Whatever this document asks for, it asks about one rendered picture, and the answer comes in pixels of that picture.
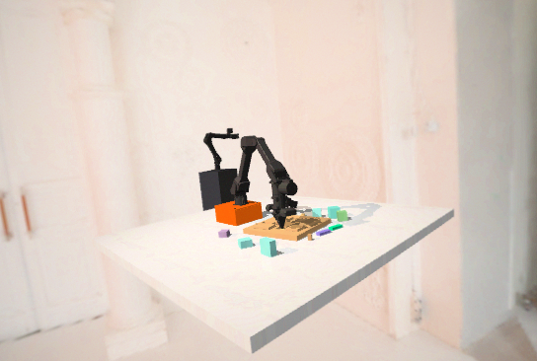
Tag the purple flat block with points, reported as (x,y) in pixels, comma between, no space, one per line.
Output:
(324,232)

